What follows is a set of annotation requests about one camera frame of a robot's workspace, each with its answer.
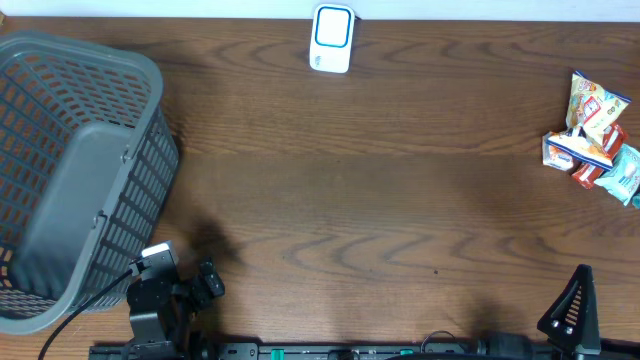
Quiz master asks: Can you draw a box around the green white packet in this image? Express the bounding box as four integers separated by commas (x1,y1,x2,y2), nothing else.
595,144,639,206

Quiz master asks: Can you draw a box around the orange small box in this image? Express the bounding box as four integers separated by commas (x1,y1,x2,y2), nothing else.
542,132,579,171

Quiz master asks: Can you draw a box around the red candy bar wrapper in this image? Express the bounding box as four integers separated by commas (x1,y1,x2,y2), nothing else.
571,122,628,189

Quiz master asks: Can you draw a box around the yellow snack bag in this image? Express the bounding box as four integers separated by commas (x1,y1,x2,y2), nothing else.
547,70,631,170

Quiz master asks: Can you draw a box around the teal mouthwash bottle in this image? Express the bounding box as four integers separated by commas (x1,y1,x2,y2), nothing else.
631,193,640,209

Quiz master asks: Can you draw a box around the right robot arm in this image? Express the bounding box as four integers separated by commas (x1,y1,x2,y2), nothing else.
477,264,602,360

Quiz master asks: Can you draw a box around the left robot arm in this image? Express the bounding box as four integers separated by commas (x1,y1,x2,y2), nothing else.
119,258,225,360

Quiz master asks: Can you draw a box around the white barcode scanner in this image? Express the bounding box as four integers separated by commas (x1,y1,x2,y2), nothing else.
309,4,356,74

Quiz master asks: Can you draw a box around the grey plastic basket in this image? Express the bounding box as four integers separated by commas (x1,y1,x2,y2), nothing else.
1,32,179,335

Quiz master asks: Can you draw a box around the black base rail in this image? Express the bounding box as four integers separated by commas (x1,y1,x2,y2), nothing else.
89,341,640,360

